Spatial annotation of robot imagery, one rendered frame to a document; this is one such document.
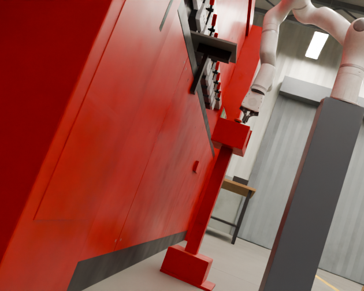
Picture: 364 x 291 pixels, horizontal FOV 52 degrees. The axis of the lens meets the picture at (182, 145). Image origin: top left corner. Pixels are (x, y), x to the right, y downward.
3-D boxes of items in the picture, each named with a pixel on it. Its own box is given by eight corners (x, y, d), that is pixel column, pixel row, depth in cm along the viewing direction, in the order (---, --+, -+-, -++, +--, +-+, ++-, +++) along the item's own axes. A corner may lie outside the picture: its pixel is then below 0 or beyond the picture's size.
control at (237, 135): (242, 149, 178) (254, 114, 180) (210, 139, 181) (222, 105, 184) (243, 157, 197) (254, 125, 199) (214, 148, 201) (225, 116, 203)
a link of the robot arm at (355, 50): (365, 79, 181) (378, 35, 184) (364, 60, 165) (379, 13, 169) (339, 75, 187) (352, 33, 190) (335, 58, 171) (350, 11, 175)
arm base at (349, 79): (355, 119, 184) (365, 85, 186) (368, 107, 165) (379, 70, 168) (315, 107, 187) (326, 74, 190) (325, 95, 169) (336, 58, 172)
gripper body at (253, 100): (248, 85, 195) (240, 104, 194) (267, 92, 193) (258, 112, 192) (248, 90, 203) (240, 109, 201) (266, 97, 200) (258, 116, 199)
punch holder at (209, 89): (209, 89, 273) (216, 68, 275) (198, 86, 274) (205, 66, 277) (210, 96, 288) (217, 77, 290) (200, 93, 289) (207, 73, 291)
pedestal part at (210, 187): (195, 254, 178) (233, 149, 185) (184, 250, 179) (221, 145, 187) (197, 254, 184) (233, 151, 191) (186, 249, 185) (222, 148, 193)
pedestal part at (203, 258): (210, 293, 167) (219, 266, 168) (159, 271, 173) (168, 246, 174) (215, 286, 186) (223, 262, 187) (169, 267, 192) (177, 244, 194)
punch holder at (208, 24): (202, 38, 195) (212, 10, 197) (186, 33, 197) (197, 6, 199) (204, 50, 210) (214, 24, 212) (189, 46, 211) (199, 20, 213)
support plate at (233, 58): (236, 45, 151) (237, 43, 151) (175, 28, 155) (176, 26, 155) (236, 63, 168) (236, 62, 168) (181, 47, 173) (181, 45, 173)
